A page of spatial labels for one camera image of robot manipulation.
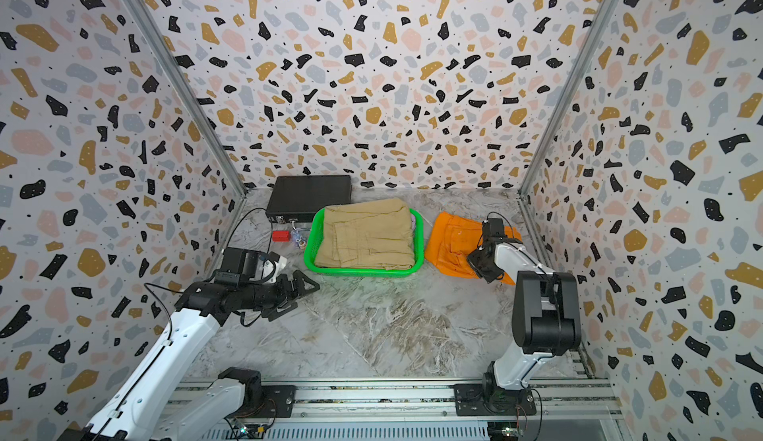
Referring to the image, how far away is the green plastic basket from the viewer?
901mm

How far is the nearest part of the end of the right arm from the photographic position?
0.70 m

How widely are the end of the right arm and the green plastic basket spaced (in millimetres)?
162
